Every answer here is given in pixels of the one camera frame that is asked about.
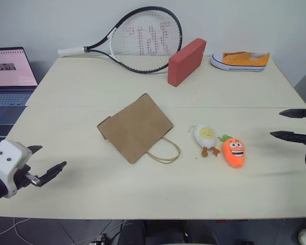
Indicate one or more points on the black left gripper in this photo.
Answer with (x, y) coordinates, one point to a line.
(21, 177)

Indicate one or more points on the orange carrot plush toy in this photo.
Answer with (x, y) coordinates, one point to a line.
(234, 151)

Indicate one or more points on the orange canvas sneaker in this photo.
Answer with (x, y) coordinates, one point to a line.
(244, 61)

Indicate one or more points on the egg plush toy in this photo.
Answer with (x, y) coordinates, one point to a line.
(205, 136)

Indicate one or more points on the open laptop with pink screen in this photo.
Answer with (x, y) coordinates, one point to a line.
(7, 69)

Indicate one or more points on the red foam brick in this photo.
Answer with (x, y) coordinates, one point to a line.
(184, 65)

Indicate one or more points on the black and white tennis racket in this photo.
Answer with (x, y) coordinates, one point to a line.
(148, 70)

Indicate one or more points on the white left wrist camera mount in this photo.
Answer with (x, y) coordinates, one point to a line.
(7, 160)

